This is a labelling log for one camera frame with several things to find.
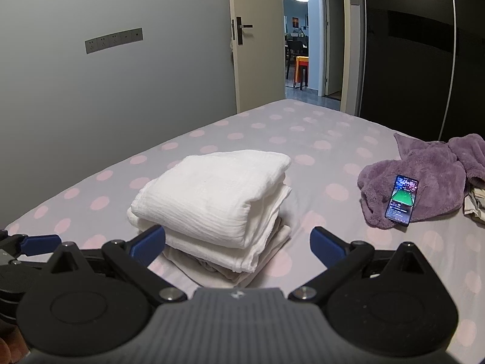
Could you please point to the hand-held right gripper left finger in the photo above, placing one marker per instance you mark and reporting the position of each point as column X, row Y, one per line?
column 146, row 243

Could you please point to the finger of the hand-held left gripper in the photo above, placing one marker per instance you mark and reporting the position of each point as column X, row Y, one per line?
column 39, row 244

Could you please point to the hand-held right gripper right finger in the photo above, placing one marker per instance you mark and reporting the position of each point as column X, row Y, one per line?
column 326, row 244

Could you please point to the white crinkled cloth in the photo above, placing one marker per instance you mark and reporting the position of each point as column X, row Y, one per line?
column 212, row 197

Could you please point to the stack of folded pale clothes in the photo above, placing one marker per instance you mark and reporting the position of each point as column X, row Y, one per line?
column 475, row 204

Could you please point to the person's left hand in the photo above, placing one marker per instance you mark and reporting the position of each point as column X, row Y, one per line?
column 9, row 349

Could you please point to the smartphone with lit screen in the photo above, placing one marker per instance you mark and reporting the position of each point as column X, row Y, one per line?
column 401, row 201

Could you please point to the grey polka dot bedsheet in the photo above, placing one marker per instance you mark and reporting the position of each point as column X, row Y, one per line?
column 265, row 132

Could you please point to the purple fleece garment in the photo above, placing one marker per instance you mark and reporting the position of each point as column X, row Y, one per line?
column 432, row 167

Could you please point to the orange stool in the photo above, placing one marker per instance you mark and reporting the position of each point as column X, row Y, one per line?
column 302, row 62

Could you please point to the cream door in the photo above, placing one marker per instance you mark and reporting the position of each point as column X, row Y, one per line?
column 261, row 64

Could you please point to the dark chair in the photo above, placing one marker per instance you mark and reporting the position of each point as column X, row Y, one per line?
column 293, row 51

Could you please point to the dark wardrobe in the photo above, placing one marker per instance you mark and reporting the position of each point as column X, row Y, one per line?
column 409, row 64

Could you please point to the cream door frame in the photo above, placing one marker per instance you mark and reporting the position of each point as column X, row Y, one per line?
column 348, row 45

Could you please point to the grey wall socket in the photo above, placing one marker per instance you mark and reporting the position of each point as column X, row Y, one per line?
column 125, row 38
column 136, row 36
column 114, row 41
column 91, row 46
column 102, row 43

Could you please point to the small wall picture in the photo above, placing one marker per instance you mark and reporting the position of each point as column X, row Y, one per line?
column 295, row 22

